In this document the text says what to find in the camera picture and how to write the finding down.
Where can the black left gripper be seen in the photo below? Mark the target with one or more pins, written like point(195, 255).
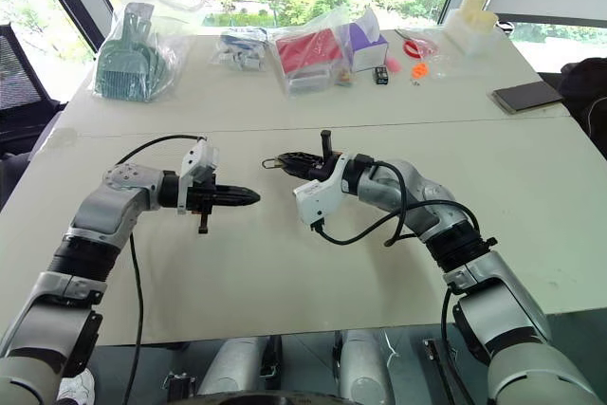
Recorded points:
point(203, 197)

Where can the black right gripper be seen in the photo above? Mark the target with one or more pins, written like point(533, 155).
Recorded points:
point(322, 170)

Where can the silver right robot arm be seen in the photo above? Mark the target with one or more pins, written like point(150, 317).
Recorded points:
point(498, 300)

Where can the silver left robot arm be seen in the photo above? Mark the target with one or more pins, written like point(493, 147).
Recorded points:
point(104, 215)

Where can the green dustpan set in bag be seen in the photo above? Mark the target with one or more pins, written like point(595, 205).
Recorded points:
point(133, 68)

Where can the small colourful toy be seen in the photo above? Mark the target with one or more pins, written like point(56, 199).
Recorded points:
point(344, 79)

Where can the red box in plastic bag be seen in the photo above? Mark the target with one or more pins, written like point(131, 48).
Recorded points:
point(303, 51)

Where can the small black box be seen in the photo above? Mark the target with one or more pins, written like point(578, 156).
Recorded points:
point(380, 76)

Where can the bag of small white parts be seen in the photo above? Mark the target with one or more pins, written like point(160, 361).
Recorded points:
point(242, 56)

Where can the pink eraser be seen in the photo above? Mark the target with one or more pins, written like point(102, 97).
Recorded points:
point(393, 65)

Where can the purple tissue box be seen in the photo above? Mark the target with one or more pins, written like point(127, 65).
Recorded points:
point(367, 44)

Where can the orange plastic piece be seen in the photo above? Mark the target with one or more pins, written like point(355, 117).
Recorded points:
point(419, 71)

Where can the silver robot leg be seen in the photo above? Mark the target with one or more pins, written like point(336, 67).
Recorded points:
point(362, 367)
point(237, 367)

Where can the cream plastic cylinder stack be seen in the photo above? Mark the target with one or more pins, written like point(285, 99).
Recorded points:
point(472, 21)

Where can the dark grey notebook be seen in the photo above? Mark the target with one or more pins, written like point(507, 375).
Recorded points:
point(526, 97)

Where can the white shoe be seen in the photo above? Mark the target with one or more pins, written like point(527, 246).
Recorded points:
point(78, 386)

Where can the black mesh chair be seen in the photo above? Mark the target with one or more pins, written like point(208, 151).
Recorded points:
point(21, 73)

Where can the black bag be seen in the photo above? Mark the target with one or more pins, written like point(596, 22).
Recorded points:
point(588, 92)

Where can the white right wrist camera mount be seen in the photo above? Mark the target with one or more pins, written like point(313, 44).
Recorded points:
point(315, 194)

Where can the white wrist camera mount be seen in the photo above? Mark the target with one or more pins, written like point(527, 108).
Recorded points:
point(315, 194)
point(199, 158)

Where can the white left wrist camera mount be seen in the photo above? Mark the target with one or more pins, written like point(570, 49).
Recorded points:
point(199, 158)

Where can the dark window frame post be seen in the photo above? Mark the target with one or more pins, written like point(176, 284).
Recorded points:
point(71, 2)

